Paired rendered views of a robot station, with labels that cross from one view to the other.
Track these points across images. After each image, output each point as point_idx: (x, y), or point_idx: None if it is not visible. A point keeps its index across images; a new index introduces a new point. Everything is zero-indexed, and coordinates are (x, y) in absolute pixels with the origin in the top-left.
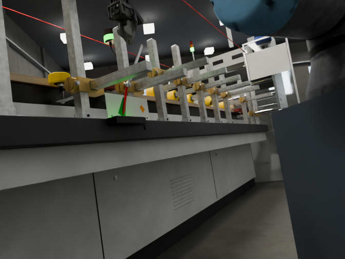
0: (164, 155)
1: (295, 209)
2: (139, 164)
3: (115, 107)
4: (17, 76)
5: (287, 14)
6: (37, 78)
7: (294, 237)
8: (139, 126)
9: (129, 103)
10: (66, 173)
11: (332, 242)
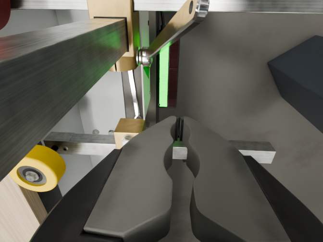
0: None
1: (310, 96)
2: None
3: (147, 87)
4: (41, 216)
5: None
6: (27, 195)
7: (299, 84)
8: (157, 21)
9: (144, 44)
10: None
11: (312, 111)
